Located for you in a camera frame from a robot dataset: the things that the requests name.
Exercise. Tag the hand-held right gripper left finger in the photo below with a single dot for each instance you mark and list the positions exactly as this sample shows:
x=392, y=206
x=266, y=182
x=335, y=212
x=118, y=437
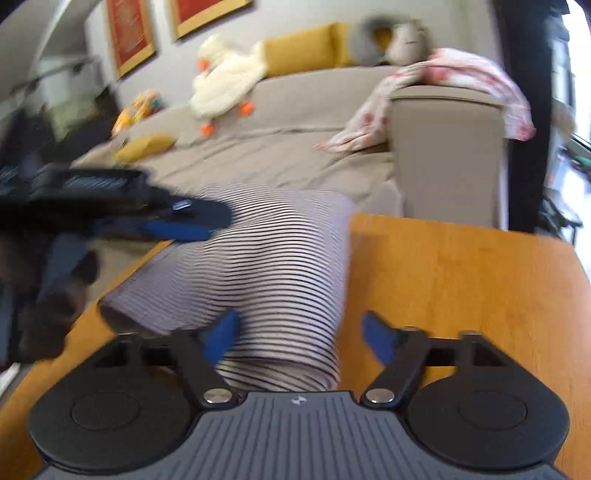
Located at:
x=221, y=334

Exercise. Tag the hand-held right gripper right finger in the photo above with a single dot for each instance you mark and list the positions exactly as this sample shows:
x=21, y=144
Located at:
x=381, y=337

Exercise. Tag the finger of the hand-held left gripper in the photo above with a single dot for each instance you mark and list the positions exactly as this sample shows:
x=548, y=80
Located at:
x=175, y=232
x=198, y=212

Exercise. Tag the striped beige garment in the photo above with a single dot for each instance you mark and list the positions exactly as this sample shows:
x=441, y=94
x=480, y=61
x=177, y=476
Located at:
x=277, y=258

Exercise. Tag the small yellow pillow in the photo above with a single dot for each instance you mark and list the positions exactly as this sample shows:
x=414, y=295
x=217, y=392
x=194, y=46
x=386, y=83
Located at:
x=145, y=146

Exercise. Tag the small colourful plush toy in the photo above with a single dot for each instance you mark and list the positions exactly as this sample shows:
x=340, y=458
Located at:
x=138, y=108

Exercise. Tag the grey sofa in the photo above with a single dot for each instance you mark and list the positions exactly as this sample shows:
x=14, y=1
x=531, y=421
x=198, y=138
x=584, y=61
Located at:
x=295, y=152

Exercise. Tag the dark metal railing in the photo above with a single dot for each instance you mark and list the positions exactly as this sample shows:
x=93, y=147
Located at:
x=64, y=69

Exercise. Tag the white goose plush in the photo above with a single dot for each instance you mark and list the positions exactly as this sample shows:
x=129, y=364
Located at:
x=221, y=83

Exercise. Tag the red framed picture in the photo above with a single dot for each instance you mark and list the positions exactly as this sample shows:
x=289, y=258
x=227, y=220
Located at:
x=129, y=37
x=207, y=14

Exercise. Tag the grey neck pillow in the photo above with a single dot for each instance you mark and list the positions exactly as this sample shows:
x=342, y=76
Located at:
x=358, y=44

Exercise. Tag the beige animal plush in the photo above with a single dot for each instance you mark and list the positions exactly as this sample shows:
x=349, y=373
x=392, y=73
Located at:
x=411, y=41

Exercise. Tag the pink floral blanket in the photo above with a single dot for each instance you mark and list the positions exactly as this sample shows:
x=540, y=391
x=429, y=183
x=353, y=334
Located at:
x=471, y=74

